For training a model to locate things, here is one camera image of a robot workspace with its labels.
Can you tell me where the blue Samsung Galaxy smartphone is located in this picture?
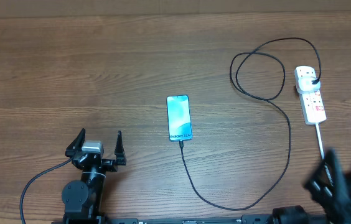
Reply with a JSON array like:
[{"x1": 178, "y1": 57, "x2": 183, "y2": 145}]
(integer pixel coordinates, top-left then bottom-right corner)
[{"x1": 166, "y1": 95, "x2": 193, "y2": 141}]

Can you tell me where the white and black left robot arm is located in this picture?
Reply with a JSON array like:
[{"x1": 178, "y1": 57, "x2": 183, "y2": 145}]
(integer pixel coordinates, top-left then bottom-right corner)
[{"x1": 19, "y1": 128, "x2": 126, "y2": 224}]

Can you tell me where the black charger cable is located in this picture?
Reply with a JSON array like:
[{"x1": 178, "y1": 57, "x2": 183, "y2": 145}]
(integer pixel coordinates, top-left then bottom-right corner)
[{"x1": 179, "y1": 37, "x2": 322, "y2": 212}]

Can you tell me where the white power strip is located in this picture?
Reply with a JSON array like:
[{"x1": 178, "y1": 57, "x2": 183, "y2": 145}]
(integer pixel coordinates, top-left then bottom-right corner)
[{"x1": 294, "y1": 65, "x2": 328, "y2": 126}]

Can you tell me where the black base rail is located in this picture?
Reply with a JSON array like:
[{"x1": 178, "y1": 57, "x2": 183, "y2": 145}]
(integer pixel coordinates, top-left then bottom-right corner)
[{"x1": 50, "y1": 214, "x2": 276, "y2": 224}]

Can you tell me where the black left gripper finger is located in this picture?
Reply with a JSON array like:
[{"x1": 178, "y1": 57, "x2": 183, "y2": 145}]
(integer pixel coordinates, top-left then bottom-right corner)
[
  {"x1": 65, "y1": 128, "x2": 86, "y2": 157},
  {"x1": 115, "y1": 131, "x2": 126, "y2": 166}
]

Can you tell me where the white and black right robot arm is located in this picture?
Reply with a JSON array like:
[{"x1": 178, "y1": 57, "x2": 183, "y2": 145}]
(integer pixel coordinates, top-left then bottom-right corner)
[{"x1": 267, "y1": 149, "x2": 351, "y2": 224}]

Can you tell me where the white charger plug adapter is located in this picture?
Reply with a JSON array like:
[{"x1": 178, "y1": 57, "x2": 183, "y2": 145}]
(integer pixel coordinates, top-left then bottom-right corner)
[{"x1": 296, "y1": 75, "x2": 321, "y2": 94}]

